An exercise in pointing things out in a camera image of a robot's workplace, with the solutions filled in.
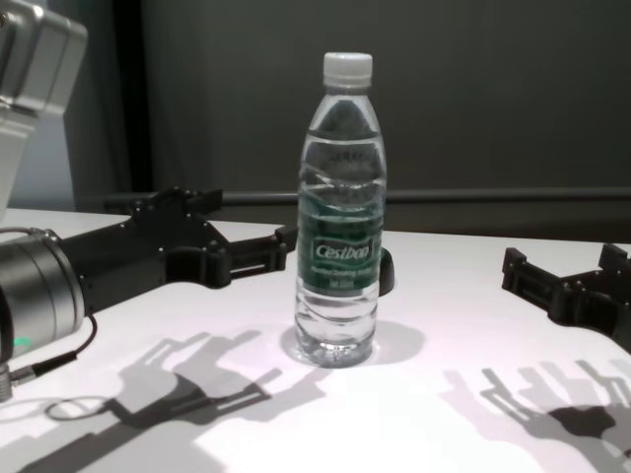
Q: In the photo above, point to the grey horizontal wall rail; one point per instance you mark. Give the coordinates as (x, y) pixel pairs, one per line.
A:
(493, 198)

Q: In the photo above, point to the green YES button black base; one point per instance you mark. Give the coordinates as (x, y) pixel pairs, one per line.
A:
(387, 276)

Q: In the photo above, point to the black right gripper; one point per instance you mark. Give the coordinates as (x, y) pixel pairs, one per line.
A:
(601, 305)

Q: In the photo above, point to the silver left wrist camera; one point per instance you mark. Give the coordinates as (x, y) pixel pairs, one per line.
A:
(34, 64)

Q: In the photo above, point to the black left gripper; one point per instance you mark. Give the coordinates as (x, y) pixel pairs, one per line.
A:
(138, 256)

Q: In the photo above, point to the clear water bottle green label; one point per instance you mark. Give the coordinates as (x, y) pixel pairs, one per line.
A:
(340, 197)

